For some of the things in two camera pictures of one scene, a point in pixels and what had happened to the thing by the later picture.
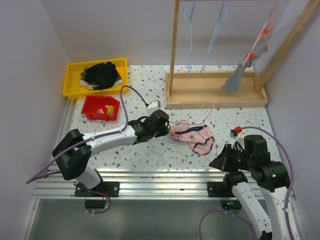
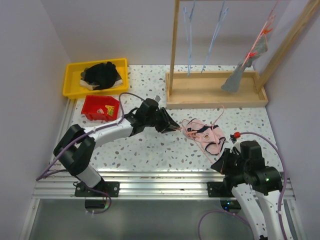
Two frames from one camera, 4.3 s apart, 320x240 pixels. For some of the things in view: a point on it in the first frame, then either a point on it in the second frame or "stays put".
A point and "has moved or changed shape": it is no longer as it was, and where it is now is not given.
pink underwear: (200, 136) has moved or changed shape
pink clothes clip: (172, 132) -> (193, 134)
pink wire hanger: (203, 122) -> (213, 124)
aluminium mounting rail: (134, 185) stays put
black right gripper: (223, 162) stays put
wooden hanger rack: (201, 90) stays put
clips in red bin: (110, 111) stays put
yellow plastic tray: (72, 88) stays put
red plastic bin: (93, 103) stays put
